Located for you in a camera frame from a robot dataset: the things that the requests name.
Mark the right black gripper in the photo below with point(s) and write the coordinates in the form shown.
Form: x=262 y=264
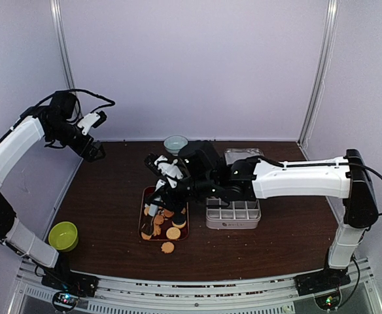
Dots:
x=171 y=204

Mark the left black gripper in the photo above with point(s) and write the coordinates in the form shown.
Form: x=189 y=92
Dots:
x=89 y=156

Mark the metal food tongs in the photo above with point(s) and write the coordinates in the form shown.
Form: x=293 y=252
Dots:
x=150 y=215

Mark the white divided cookie tin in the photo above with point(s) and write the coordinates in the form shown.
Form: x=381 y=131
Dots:
x=236 y=215

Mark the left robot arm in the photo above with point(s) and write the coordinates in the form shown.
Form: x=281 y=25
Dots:
x=63 y=119

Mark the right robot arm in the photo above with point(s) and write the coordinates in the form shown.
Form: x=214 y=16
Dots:
x=199 y=172

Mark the black sandwich cookie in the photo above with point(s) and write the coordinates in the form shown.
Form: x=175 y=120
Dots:
x=179 y=221

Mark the red cookie tray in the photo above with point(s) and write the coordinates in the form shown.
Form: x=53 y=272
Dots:
x=164 y=222

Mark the round tan biscuit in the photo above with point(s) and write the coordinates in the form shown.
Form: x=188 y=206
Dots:
x=173 y=233

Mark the pale blue ceramic bowl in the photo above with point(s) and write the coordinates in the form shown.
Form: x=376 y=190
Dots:
x=174 y=144

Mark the scalloped cookie on table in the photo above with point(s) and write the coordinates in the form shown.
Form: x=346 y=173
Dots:
x=167 y=247

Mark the green plastic bowl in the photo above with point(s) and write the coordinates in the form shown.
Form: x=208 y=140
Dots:
x=63 y=236

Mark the aluminium front rail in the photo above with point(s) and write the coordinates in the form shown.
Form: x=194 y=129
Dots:
x=276 y=294

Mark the left aluminium frame post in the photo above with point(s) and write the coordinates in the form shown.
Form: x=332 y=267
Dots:
x=57 y=19

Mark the aluminium frame post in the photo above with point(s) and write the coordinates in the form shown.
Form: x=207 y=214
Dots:
x=322 y=66
x=57 y=19

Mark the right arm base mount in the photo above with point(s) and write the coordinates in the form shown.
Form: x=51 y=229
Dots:
x=319 y=281

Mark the right aluminium frame post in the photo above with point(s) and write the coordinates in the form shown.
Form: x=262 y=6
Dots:
x=322 y=66

